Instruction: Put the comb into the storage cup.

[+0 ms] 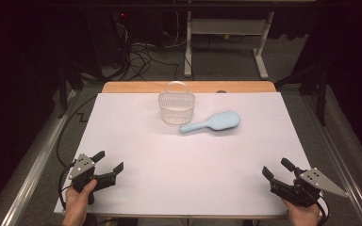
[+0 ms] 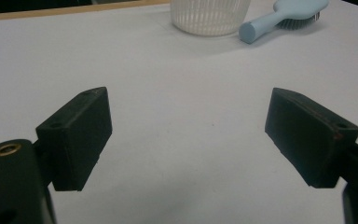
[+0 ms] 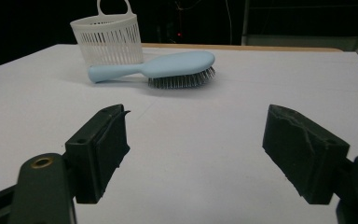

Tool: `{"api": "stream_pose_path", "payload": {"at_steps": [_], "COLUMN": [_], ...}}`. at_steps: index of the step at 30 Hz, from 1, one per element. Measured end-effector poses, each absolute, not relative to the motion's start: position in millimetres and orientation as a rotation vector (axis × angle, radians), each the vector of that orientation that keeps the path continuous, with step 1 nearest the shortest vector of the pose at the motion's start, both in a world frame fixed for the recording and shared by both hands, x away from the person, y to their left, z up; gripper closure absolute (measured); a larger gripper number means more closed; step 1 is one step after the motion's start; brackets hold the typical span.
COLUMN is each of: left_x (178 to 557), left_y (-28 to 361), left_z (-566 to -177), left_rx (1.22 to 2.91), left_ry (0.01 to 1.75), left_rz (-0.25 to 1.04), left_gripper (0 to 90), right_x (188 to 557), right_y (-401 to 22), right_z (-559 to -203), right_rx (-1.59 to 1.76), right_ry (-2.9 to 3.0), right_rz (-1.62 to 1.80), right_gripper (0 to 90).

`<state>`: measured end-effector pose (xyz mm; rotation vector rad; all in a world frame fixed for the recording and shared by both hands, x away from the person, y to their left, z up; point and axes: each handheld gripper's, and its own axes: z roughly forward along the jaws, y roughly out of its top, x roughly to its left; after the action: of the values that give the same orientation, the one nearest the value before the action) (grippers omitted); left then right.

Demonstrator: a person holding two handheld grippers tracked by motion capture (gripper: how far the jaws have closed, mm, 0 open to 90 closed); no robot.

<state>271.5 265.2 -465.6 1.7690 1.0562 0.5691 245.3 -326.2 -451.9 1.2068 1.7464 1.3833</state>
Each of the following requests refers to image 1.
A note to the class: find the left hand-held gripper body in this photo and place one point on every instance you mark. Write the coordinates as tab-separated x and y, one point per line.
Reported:
81	166

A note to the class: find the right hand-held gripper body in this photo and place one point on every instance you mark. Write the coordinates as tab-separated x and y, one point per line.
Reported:
314	183

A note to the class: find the light blue hairbrush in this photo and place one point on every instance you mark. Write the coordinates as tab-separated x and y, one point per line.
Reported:
215	122

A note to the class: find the white plastic mesh basket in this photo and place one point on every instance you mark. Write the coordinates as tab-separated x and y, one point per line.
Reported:
176	105

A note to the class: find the person's right hand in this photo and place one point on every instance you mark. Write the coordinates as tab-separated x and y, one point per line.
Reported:
303	215

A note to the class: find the person's left hand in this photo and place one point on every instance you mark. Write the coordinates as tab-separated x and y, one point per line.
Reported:
77	204

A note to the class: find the white table sheet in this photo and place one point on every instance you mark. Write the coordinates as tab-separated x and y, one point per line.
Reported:
185	169

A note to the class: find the black metal stand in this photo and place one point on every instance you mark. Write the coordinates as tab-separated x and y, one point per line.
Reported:
317	84
70	81

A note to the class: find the aluminium floor rail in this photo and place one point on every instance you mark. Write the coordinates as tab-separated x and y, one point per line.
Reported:
34	169
342	163

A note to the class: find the white metal desk frame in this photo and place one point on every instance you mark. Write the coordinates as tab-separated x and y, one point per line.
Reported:
226	26

